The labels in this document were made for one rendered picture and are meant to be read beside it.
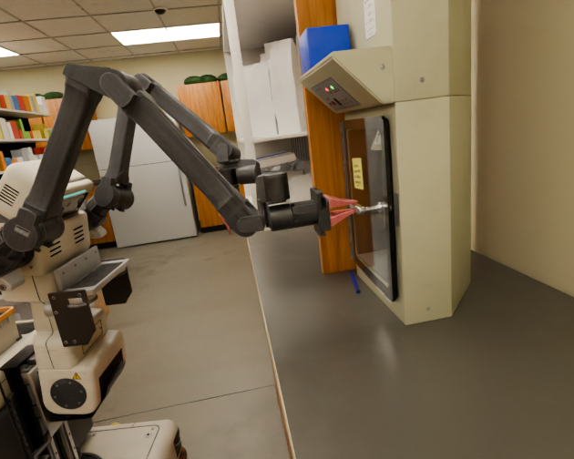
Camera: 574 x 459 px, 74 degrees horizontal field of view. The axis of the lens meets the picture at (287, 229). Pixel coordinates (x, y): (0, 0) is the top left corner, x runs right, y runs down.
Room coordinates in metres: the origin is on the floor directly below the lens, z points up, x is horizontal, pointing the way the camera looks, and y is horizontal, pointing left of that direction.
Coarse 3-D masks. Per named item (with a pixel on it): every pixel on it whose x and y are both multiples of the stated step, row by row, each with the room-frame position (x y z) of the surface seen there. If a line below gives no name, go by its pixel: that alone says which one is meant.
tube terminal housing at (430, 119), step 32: (352, 0) 0.94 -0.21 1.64; (384, 0) 0.77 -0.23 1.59; (416, 0) 0.75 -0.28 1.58; (448, 0) 0.76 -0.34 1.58; (352, 32) 0.96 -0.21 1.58; (384, 32) 0.78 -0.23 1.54; (416, 32) 0.75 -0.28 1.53; (448, 32) 0.76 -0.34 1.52; (416, 64) 0.75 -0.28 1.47; (448, 64) 0.76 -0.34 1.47; (416, 96) 0.75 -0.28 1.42; (448, 96) 0.78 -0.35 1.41; (416, 128) 0.75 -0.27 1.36; (448, 128) 0.76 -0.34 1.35; (416, 160) 0.75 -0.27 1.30; (448, 160) 0.76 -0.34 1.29; (416, 192) 0.75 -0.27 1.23; (448, 192) 0.76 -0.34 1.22; (416, 224) 0.75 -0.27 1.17; (448, 224) 0.76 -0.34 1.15; (416, 256) 0.75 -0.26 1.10; (448, 256) 0.76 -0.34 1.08; (416, 288) 0.75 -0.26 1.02; (448, 288) 0.76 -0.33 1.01; (416, 320) 0.75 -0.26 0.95
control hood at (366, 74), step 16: (368, 48) 0.74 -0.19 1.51; (384, 48) 0.74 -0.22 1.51; (320, 64) 0.82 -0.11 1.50; (336, 64) 0.74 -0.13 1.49; (352, 64) 0.74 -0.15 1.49; (368, 64) 0.74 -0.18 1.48; (384, 64) 0.74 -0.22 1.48; (304, 80) 1.00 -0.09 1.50; (320, 80) 0.90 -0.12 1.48; (336, 80) 0.82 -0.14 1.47; (352, 80) 0.76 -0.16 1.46; (368, 80) 0.74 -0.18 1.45; (384, 80) 0.74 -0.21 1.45; (352, 96) 0.83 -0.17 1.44; (368, 96) 0.76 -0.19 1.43; (384, 96) 0.74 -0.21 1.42; (336, 112) 1.04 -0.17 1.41
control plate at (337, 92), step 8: (328, 80) 0.86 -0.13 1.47; (312, 88) 1.01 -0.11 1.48; (320, 88) 0.96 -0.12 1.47; (328, 88) 0.91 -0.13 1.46; (336, 88) 0.86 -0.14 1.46; (320, 96) 1.01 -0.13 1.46; (328, 96) 0.96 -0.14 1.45; (336, 96) 0.91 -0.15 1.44; (344, 96) 0.87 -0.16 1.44; (328, 104) 1.02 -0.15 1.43; (336, 104) 0.97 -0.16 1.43; (344, 104) 0.92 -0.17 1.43; (352, 104) 0.88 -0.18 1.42; (360, 104) 0.84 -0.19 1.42
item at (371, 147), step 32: (352, 128) 0.96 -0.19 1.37; (384, 128) 0.75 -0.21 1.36; (352, 160) 0.98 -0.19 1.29; (384, 160) 0.75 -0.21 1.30; (352, 192) 1.01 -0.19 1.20; (384, 192) 0.76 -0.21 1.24; (352, 224) 1.03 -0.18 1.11; (384, 224) 0.77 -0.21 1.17; (384, 256) 0.78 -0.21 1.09; (384, 288) 0.80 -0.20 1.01
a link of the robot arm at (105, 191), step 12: (120, 108) 1.34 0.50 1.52; (120, 120) 1.32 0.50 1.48; (132, 120) 1.34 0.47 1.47; (120, 132) 1.31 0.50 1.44; (132, 132) 1.33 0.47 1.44; (120, 144) 1.30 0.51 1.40; (132, 144) 1.33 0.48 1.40; (120, 156) 1.29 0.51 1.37; (108, 168) 1.28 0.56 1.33; (120, 168) 1.28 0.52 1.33; (108, 180) 1.24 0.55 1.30; (120, 180) 1.27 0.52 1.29; (96, 192) 1.25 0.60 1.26; (108, 192) 1.23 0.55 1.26; (132, 192) 1.32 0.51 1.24; (108, 204) 1.22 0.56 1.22; (132, 204) 1.31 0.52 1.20
